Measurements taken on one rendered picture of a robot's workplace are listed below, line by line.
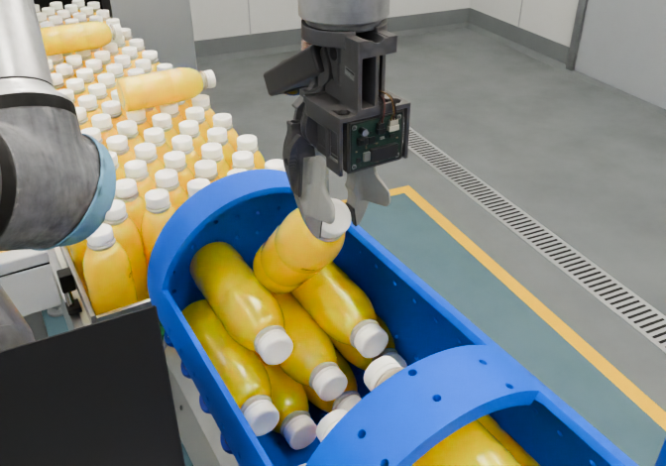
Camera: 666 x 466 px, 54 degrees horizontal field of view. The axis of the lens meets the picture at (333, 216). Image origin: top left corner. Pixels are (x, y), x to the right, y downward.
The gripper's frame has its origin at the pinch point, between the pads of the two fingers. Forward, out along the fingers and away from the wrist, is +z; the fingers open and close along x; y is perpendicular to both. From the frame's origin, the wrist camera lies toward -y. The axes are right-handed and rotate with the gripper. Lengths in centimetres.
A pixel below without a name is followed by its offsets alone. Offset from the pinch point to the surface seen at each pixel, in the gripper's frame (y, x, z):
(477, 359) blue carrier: 18.6, 3.5, 6.1
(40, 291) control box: -39, -27, 25
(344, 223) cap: 1.0, 0.7, 0.6
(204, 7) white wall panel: -439, 145, 86
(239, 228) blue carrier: -22.8, -1.5, 13.3
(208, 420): -13.5, -12.1, 36.0
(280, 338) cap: -2.4, -5.5, 15.6
